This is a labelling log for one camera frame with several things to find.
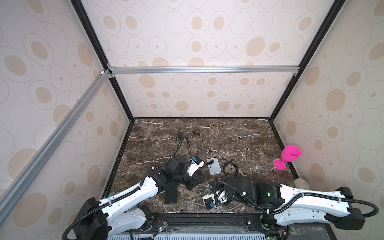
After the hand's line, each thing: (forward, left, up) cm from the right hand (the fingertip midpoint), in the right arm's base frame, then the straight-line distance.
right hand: (212, 181), depth 67 cm
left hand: (+1, +3, -5) cm, 6 cm away
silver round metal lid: (+1, -43, -6) cm, 43 cm away
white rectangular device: (+16, -4, -19) cm, 25 cm away
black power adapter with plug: (+7, +6, +6) cm, 12 cm away
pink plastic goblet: (+18, -45, -6) cm, 48 cm away
